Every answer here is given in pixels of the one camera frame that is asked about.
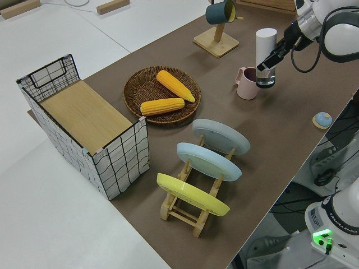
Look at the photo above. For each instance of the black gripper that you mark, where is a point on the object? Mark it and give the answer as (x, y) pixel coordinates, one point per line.
(293, 36)

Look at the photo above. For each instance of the wooden board lid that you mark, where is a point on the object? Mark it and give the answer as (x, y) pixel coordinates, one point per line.
(84, 115)

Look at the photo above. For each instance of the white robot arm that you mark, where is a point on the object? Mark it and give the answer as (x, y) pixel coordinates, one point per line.
(340, 39)

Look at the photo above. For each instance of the wooden plate rack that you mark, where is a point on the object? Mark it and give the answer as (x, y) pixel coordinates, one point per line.
(165, 211)

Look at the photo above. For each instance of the wooden mug tree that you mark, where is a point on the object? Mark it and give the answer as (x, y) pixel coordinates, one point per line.
(216, 45)

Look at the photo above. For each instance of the yellow corn cob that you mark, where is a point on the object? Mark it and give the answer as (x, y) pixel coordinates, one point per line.
(175, 85)
(162, 106)

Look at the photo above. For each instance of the round wicker basket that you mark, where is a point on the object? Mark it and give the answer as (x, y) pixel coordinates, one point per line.
(134, 92)

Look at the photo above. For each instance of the yellow plate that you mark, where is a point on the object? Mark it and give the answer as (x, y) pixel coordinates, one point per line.
(190, 193)

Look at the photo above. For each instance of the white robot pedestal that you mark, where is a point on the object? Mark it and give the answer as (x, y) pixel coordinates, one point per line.
(303, 257)

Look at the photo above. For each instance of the wooden block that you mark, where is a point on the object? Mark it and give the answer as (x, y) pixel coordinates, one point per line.
(110, 7)
(19, 9)

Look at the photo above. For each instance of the pink mug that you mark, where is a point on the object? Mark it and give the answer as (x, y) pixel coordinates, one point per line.
(246, 89)

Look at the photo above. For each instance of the white clear water bottle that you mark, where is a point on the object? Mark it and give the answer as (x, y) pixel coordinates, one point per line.
(265, 42)

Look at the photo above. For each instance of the grey plate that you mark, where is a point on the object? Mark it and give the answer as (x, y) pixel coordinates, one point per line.
(221, 134)

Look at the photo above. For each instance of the dark teal mug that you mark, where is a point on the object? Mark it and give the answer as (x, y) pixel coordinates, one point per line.
(217, 12)

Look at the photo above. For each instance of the light blue plate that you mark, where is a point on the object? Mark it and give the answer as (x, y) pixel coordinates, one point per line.
(207, 159)

